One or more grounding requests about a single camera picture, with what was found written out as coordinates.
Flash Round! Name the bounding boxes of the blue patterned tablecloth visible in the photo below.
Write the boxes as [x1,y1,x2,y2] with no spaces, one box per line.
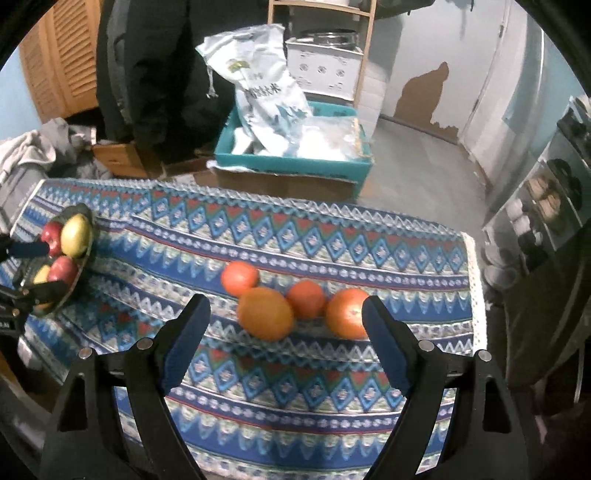
[0,178,488,480]

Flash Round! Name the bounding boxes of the white door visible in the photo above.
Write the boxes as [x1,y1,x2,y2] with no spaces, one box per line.
[457,0,514,186]

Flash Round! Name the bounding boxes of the wooden louvered wardrobe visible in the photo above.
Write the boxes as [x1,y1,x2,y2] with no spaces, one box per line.
[18,0,105,123]

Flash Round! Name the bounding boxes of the black hooded jacket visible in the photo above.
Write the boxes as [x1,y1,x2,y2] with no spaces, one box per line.
[96,0,241,163]

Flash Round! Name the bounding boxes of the small tangerine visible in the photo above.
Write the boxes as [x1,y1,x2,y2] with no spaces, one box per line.
[287,281,328,321]
[220,261,260,297]

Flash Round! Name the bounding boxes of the white printed rice bag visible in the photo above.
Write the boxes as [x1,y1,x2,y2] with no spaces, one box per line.
[195,23,313,156]

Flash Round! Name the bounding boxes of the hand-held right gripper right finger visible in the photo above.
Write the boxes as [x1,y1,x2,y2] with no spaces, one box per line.
[361,296,529,480]

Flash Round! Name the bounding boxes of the red apple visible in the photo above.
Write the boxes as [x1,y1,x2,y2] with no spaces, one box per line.
[47,256,80,284]
[41,222,64,257]

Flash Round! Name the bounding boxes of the group of assorted shoes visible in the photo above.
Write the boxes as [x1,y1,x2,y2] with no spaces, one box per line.
[484,97,591,287]

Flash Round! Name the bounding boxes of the white perforated basket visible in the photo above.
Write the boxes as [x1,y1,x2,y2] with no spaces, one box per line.
[284,37,366,100]

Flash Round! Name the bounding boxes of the black hanging bag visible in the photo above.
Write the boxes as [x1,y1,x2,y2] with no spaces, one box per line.
[374,0,435,20]

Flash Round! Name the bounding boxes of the clear plastic bags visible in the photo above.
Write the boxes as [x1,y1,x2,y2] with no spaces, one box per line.
[298,117,366,163]

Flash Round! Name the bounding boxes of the shoe rack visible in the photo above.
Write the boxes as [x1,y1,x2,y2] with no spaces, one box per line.
[482,95,591,288]

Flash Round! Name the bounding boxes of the large orange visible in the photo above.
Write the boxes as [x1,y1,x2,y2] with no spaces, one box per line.
[237,287,295,343]
[326,288,370,340]

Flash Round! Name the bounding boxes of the wooden shelf rack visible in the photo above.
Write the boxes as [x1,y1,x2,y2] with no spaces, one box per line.
[268,0,378,101]

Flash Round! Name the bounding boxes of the teal plastic crate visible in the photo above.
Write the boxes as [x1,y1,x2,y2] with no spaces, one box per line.
[215,102,376,186]

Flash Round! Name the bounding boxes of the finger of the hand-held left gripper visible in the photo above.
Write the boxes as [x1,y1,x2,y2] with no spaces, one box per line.
[0,240,51,260]
[0,279,69,306]

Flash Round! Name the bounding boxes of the wooden drawer box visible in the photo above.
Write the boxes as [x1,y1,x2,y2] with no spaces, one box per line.
[92,142,163,179]

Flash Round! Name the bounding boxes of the grey metal panel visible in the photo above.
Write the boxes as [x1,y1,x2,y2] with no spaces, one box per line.
[485,18,574,219]

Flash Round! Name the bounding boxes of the grey fabric bag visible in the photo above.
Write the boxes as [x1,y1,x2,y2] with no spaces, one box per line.
[0,164,45,223]

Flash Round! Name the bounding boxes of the steel pot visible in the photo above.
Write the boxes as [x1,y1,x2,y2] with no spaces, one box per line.
[295,28,361,49]

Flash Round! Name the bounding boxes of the grey sweatshirt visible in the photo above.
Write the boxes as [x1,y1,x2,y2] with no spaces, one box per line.
[41,117,100,179]

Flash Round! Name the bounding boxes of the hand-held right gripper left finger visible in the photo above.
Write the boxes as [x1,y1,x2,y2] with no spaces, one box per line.
[44,294,211,480]

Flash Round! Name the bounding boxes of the yellow-orange mango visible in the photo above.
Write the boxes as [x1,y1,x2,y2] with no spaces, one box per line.
[31,264,52,311]

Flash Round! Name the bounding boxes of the clear glass bowl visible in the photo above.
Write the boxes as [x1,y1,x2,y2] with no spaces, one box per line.
[14,203,96,317]

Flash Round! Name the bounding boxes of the cardboard box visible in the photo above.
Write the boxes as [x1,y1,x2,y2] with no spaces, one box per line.
[191,166,366,202]

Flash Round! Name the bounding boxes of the yellow-green mango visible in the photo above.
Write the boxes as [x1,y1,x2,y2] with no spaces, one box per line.
[60,213,93,259]

